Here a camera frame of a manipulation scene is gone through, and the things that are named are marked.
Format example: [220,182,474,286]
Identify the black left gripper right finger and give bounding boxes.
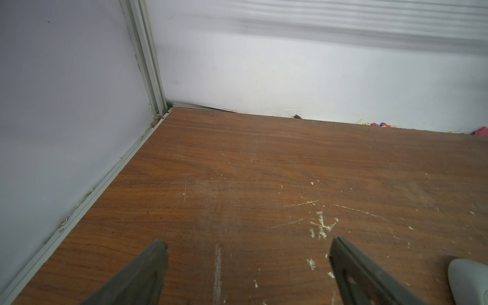
[329,236,425,304]

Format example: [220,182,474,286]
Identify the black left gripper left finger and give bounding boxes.
[82,240,169,304]

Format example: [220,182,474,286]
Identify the white rounded computer mouse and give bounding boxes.
[448,259,487,305]

